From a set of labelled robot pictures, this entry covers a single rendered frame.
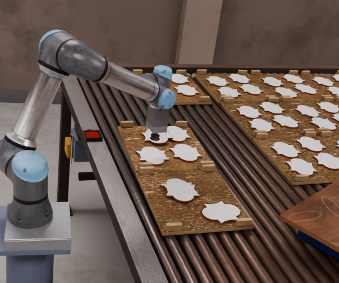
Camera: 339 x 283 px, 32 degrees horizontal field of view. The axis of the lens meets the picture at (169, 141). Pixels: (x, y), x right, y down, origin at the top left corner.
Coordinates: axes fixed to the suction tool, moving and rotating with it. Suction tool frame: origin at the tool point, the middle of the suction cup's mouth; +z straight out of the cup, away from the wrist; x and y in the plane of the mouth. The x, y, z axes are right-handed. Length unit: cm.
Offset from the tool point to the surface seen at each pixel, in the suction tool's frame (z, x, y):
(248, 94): 9, -81, 59
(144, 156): 8.0, 4.1, -0.9
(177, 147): 8.0, -13.5, 4.3
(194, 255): 11, 9, -64
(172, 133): 8.0, -16.9, 18.2
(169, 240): 11, 14, -54
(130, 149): 9.0, 7.2, 8.1
